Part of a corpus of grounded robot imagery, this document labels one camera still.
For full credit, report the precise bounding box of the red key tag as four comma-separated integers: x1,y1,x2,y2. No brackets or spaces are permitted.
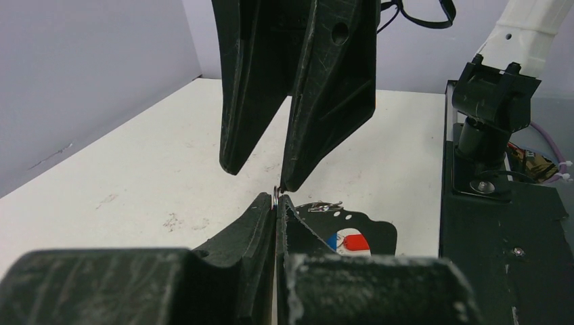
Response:
342,234,370,252

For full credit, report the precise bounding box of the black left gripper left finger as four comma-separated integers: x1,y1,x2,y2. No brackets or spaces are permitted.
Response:
1,193,275,324

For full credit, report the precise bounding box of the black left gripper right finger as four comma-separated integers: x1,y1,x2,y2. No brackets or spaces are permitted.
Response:
276,195,483,324

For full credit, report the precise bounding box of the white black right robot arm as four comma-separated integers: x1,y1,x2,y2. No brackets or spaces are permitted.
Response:
212,1,573,192

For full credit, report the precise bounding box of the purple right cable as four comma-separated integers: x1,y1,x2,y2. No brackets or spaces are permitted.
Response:
529,121,574,185

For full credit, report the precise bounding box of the silver metal key plate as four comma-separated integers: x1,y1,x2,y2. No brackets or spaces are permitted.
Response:
295,201,397,255

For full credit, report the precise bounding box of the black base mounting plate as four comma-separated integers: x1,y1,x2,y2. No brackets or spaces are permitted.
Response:
439,81,573,324

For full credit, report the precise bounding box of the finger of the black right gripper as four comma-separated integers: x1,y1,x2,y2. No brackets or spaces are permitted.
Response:
212,0,311,175
280,1,380,192

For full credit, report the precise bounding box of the blue white key tag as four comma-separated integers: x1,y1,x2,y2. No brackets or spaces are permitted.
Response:
326,233,340,251

